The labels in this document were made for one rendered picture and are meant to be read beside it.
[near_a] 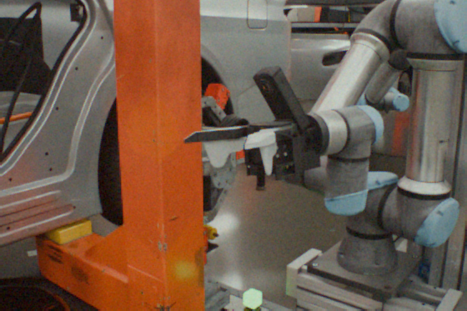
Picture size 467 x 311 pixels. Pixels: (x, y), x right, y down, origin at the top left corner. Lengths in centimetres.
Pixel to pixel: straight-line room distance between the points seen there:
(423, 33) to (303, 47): 328
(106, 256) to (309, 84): 304
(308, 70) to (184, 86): 306
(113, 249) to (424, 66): 100
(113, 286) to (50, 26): 244
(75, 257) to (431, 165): 112
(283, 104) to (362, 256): 56
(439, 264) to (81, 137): 117
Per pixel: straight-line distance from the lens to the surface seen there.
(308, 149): 77
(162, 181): 121
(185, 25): 122
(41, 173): 164
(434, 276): 137
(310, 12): 1018
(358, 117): 83
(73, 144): 168
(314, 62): 420
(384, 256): 121
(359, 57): 104
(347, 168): 85
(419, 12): 103
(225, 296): 239
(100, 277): 156
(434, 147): 105
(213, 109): 198
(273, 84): 72
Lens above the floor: 138
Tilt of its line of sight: 12 degrees down
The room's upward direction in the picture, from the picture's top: straight up
